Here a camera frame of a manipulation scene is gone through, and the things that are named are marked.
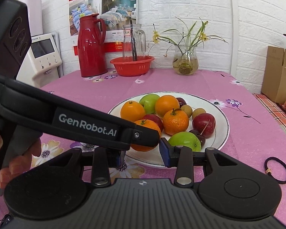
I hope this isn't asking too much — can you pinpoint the tangerine with leaf stem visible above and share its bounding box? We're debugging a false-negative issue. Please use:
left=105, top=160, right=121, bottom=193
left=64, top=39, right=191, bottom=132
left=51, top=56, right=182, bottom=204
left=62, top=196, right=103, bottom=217
left=162, top=109, right=189, bottom=136

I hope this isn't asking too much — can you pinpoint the white water purifier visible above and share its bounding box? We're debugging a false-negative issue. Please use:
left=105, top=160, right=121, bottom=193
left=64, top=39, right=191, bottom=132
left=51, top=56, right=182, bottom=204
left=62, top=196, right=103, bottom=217
left=20, top=0, right=43, bottom=36

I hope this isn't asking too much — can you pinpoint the person left hand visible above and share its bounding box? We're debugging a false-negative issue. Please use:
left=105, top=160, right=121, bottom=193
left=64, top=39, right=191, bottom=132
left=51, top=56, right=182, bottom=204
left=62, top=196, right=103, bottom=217
left=0, top=136, right=41, bottom=189

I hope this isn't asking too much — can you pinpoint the large navel orange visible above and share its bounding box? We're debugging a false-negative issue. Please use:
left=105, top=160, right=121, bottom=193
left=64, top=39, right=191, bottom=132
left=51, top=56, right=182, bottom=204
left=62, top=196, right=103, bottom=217
left=155, top=95, right=180, bottom=117

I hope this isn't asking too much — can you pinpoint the cardboard box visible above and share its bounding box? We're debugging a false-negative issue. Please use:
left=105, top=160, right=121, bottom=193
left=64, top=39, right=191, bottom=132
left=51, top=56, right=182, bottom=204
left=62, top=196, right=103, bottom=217
left=261, top=46, right=286, bottom=104

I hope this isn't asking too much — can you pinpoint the pink floral tablecloth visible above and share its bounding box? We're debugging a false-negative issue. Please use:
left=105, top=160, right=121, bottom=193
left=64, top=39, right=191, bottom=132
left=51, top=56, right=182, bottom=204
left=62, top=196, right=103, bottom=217
left=0, top=68, right=286, bottom=229

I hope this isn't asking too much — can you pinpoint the brown longan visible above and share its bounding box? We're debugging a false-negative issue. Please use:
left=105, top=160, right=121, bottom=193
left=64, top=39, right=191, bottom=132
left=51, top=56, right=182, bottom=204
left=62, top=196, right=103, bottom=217
left=180, top=104, right=193, bottom=118
left=192, top=108, right=206, bottom=119

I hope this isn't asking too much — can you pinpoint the black hair tie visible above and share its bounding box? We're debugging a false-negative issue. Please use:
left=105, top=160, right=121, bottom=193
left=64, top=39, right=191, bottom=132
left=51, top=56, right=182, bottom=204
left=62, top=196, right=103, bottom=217
left=263, top=156, right=286, bottom=185

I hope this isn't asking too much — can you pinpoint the red plum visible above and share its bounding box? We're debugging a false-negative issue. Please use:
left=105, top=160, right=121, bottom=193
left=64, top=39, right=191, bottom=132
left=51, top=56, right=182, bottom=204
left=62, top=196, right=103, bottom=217
left=192, top=113, right=216, bottom=138
left=142, top=114, right=164, bottom=131

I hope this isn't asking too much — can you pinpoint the glass vase with plant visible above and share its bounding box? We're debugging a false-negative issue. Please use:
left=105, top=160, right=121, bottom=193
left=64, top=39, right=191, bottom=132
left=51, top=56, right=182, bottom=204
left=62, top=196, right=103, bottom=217
left=147, top=18, right=228, bottom=76

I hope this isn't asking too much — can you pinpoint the white water dispenser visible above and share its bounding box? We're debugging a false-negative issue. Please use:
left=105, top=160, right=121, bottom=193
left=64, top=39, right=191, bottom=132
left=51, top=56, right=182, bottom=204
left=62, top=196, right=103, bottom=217
left=16, top=33, right=62, bottom=88

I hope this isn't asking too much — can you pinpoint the white oval plate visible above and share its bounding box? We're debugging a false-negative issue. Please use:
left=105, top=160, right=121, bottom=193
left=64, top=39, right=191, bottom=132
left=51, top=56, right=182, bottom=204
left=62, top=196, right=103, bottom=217
left=107, top=91, right=231, bottom=169

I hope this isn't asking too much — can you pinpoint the wall poster calendar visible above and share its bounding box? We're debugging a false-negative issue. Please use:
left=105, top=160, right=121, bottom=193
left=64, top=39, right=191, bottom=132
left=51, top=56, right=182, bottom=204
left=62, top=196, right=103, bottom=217
left=68, top=0, right=138, bottom=55

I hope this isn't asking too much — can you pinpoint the dark cherry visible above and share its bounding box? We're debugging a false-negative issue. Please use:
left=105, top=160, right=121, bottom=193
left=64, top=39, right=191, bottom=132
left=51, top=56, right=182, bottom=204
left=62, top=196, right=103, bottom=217
left=190, top=121, right=210, bottom=146
left=177, top=97, right=187, bottom=108

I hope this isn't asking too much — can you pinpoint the green apple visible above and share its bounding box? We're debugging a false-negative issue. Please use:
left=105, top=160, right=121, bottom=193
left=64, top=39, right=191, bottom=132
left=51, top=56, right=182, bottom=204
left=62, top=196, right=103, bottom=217
left=168, top=132, right=201, bottom=152
left=139, top=94, right=160, bottom=114

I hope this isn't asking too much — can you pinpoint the red thermos jug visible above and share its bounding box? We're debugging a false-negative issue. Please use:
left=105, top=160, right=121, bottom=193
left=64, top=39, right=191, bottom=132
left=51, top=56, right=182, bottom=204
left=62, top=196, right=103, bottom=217
left=77, top=14, right=107, bottom=77

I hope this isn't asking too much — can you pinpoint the green apple front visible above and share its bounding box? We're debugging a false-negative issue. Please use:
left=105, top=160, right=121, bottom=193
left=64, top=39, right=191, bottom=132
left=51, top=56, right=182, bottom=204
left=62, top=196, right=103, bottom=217
left=139, top=94, right=160, bottom=114

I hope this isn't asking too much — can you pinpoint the smooth orange with green stem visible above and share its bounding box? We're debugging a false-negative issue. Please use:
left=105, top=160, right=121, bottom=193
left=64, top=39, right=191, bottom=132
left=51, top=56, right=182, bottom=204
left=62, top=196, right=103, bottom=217
left=120, top=100, right=146, bottom=122

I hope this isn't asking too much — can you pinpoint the black stirrer in pitcher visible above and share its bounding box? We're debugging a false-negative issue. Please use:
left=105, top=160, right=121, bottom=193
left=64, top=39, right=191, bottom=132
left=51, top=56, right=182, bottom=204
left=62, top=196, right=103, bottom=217
left=130, top=19, right=137, bottom=61

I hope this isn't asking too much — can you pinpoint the glass pitcher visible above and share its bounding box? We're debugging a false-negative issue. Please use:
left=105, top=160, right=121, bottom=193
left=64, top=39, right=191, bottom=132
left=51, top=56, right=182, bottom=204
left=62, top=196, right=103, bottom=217
left=123, top=23, right=146, bottom=61

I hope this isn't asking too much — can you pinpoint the green apple back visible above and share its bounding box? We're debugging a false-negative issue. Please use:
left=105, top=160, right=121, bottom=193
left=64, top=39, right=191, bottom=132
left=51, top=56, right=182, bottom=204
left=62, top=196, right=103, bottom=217
left=168, top=132, right=201, bottom=152

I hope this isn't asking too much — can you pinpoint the red plastic basin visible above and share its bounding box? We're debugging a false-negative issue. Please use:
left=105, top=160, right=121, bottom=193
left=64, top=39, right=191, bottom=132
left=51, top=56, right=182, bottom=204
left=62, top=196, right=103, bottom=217
left=110, top=56, right=154, bottom=77

